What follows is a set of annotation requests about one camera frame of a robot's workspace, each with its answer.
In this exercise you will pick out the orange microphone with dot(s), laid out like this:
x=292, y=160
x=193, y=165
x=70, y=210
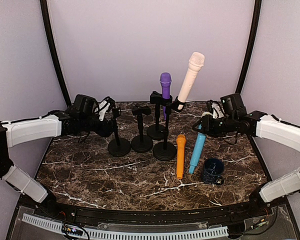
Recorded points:
x=180, y=162

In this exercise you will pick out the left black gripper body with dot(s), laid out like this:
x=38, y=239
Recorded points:
x=104, y=131

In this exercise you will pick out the white ribbed mug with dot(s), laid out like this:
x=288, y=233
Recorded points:
x=206, y=113

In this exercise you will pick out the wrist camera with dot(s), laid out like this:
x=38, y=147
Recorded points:
x=215, y=109
x=105, y=105

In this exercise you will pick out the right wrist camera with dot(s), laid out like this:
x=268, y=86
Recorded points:
x=215, y=109

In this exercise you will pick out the black stand of purple microphone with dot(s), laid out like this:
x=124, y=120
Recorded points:
x=155, y=131

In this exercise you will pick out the pink microphone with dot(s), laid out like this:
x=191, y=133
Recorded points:
x=195, y=63

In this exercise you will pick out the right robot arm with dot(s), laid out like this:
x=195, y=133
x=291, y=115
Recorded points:
x=236, y=119

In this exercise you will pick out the left black frame post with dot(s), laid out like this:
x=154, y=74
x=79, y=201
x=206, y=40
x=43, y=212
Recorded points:
x=53, y=51

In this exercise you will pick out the dark blue mug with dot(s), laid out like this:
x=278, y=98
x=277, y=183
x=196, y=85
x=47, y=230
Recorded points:
x=212, y=171

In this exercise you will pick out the right black frame post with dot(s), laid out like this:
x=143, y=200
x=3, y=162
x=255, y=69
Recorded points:
x=250, y=46

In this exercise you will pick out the black stand of blue microphone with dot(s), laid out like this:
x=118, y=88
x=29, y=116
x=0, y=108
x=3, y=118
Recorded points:
x=119, y=146

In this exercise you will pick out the black stand of pink microphone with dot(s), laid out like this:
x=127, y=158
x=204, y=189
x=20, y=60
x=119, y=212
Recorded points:
x=164, y=150

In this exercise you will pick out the black frame post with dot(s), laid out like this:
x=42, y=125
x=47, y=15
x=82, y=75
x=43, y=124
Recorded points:
x=250, y=46
x=53, y=51

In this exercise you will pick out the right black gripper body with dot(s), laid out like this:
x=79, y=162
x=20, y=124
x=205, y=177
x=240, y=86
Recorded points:
x=216, y=129

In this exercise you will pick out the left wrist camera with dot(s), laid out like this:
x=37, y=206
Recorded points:
x=105, y=105

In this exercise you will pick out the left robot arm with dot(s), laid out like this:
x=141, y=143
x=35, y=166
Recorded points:
x=84, y=115

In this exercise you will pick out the purple microphone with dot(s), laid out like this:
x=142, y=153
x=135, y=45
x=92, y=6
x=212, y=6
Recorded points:
x=165, y=82

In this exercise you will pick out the black stand of orange microphone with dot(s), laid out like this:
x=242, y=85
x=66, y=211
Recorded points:
x=141, y=143

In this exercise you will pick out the white slotted cable duct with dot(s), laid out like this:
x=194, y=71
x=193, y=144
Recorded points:
x=89, y=233

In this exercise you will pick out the black front rail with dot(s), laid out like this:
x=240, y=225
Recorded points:
x=230, y=214

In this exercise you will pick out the blue microphone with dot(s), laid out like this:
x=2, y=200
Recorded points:
x=197, y=151

